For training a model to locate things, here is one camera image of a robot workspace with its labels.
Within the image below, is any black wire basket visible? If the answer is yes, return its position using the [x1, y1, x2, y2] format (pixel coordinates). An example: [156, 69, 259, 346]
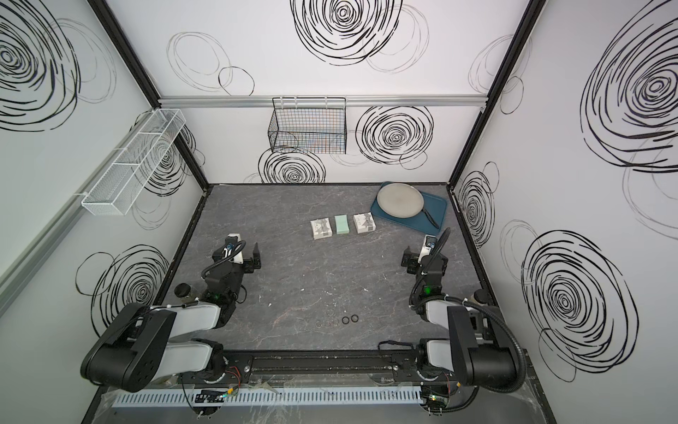
[267, 96, 348, 155]

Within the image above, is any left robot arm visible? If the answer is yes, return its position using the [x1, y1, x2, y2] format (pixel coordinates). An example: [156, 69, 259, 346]
[79, 233, 262, 392]

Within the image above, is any grey round pan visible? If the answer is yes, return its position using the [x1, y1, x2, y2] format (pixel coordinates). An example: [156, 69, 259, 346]
[376, 183, 440, 229]

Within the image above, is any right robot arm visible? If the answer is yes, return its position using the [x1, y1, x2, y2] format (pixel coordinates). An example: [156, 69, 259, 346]
[401, 248, 527, 393]

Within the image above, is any mint green jewelry box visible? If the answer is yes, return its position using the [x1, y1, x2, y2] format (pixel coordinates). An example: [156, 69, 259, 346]
[335, 215, 351, 235]

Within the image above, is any white wire shelf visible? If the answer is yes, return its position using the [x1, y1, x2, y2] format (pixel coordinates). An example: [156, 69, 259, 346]
[81, 109, 185, 217]

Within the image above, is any white gift box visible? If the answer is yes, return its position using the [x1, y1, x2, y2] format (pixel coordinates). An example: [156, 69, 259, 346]
[311, 217, 333, 240]

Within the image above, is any white slotted cable duct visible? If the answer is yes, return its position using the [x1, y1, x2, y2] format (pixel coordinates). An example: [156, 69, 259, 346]
[112, 386, 424, 408]

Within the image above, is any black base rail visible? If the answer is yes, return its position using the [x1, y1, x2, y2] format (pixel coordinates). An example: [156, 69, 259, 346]
[179, 349, 467, 385]

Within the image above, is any teal tray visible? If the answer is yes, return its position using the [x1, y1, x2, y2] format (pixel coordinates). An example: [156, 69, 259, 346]
[370, 182, 447, 235]

